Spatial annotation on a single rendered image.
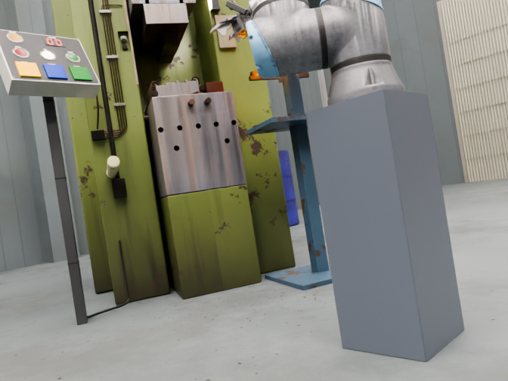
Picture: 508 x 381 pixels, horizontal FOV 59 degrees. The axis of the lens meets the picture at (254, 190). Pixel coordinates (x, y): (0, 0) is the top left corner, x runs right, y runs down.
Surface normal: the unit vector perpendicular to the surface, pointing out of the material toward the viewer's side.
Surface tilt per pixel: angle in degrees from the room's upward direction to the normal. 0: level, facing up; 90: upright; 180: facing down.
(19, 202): 90
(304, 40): 105
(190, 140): 90
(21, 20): 90
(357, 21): 90
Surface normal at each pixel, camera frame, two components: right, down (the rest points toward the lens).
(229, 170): 0.31, -0.06
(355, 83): -0.44, -0.29
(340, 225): -0.70, 0.11
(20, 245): 0.69, -0.11
